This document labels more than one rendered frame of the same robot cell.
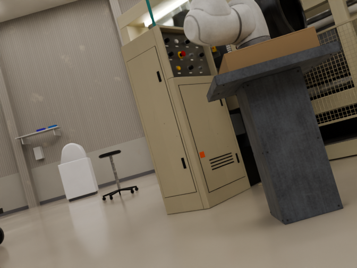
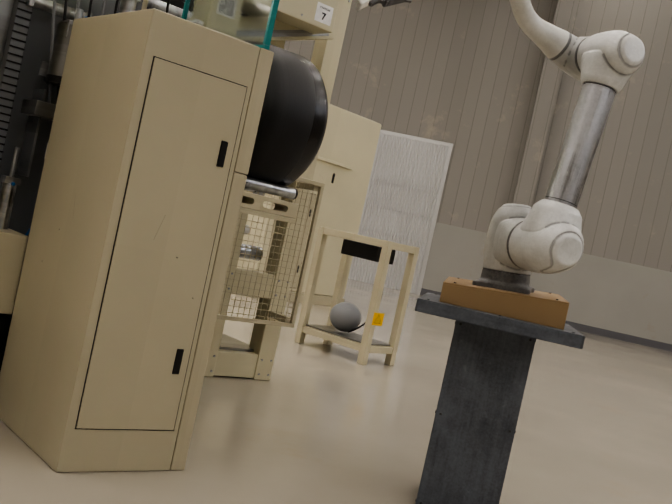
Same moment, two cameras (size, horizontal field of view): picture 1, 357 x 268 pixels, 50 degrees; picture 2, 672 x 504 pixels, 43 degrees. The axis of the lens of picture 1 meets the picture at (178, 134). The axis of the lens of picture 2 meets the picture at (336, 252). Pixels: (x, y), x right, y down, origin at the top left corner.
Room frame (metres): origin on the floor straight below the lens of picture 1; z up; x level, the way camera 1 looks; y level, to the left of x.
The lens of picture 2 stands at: (1.80, 2.40, 0.80)
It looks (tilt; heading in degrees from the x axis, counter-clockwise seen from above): 1 degrees down; 280
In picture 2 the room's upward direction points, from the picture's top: 12 degrees clockwise
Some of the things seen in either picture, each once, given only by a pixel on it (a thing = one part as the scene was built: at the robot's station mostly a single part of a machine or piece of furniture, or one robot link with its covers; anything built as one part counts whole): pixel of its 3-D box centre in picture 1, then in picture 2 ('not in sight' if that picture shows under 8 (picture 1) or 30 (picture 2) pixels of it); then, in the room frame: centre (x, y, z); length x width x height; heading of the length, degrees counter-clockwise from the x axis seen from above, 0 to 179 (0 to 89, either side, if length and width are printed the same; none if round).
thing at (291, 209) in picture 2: not in sight; (254, 201); (2.68, -0.78, 0.83); 0.36 x 0.09 x 0.06; 49
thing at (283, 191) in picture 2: not in sight; (258, 185); (2.67, -0.78, 0.90); 0.35 x 0.05 x 0.05; 49
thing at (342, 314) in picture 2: not in sight; (356, 295); (2.55, -3.28, 0.40); 0.60 x 0.35 x 0.80; 150
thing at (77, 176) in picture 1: (76, 170); not in sight; (9.66, 2.74, 0.70); 0.79 x 0.64 x 1.39; 92
